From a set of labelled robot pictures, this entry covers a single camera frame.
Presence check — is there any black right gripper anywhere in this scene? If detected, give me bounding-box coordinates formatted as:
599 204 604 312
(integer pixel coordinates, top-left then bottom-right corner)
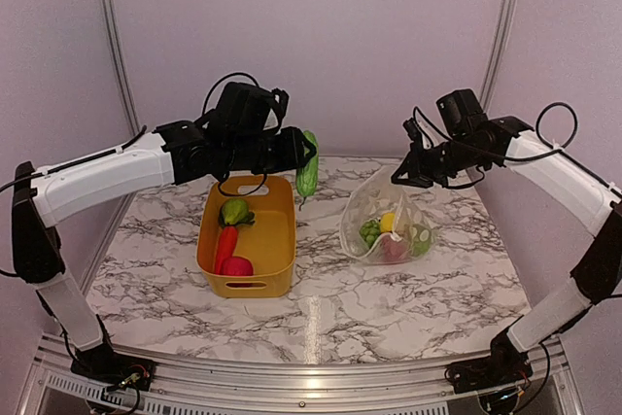
391 134 488 189

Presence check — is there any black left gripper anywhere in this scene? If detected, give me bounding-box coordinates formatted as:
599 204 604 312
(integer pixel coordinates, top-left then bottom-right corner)
225 125 314 174

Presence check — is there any green toy bitter gourd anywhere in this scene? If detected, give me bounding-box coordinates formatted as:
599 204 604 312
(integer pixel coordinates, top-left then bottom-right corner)
295 130 319 201

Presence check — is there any yellow toy lemon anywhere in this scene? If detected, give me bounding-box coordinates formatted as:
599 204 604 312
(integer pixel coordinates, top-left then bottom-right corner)
379 212 396 233

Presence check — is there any green toy apple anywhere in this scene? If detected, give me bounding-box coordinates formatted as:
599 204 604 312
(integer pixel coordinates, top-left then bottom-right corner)
409 224 433 258

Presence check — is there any clear polka dot zip bag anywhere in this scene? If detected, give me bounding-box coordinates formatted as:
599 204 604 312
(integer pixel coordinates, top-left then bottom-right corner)
339 166 435 265

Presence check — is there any green toy grape bunch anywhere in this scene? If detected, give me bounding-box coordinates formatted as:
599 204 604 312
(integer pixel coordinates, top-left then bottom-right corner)
359 219 382 248

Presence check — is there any red toy pomegranate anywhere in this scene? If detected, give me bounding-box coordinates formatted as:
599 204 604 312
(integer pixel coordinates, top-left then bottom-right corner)
380 236 409 264

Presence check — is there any green toy pear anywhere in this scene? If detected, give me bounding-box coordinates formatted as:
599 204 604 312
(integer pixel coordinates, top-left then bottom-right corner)
220 198 255 226

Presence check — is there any yellow plastic basket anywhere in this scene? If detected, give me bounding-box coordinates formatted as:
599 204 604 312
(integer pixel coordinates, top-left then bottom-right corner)
196 176 296 298

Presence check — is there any red toy chili pepper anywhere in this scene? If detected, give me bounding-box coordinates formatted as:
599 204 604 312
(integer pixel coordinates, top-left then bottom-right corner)
214 225 238 274

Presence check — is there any red toy apple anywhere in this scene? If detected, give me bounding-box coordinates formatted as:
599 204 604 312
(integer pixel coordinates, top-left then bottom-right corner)
218 257 254 277

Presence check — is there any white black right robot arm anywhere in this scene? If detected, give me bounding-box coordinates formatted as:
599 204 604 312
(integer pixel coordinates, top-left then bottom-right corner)
406 112 621 366

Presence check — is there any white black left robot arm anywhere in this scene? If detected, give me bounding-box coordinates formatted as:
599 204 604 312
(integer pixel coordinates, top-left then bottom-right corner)
10 121 319 381

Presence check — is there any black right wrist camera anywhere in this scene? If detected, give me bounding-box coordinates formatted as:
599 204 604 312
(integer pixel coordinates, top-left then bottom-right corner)
436 88 488 139

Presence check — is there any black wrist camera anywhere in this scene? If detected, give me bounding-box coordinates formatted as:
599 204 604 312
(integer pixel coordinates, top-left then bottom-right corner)
436 88 488 139
207 82 290 141

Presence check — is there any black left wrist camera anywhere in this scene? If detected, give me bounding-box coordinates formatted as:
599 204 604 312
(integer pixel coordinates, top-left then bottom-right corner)
207 82 290 141

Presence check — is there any right aluminium corner post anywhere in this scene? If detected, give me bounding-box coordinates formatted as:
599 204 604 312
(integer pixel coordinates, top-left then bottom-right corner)
480 0 517 111

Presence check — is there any aluminium corner post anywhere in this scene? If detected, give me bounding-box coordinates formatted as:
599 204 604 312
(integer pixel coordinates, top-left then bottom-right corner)
100 0 141 134
480 0 517 111

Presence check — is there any aluminium front frame rail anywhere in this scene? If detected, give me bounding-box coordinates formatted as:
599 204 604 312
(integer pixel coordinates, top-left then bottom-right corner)
28 331 584 415

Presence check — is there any left aluminium corner post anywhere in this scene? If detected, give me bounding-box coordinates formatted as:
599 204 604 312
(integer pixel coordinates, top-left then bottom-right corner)
100 0 141 134

